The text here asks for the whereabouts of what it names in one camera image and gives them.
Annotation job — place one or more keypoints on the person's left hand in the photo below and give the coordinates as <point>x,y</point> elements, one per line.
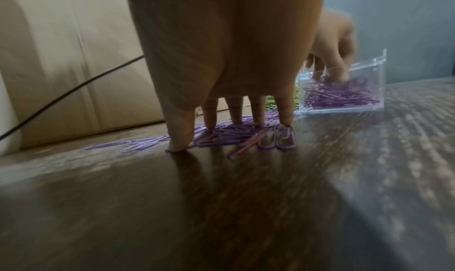
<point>336,36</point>

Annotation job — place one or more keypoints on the person's right hand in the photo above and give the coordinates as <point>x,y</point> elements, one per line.
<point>227,45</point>

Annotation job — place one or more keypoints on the clear plastic box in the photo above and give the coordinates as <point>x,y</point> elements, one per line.
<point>373,76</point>

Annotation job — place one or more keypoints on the purple paper clips in box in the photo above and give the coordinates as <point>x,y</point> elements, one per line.
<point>341,97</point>

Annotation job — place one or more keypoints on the pile of green paper clips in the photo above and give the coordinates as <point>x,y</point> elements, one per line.
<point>271,102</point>

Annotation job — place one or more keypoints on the loose pile purple paper clips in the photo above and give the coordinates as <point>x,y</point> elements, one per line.
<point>227,136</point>

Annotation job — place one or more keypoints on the beige cardboard box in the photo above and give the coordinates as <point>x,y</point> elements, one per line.
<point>71,53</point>

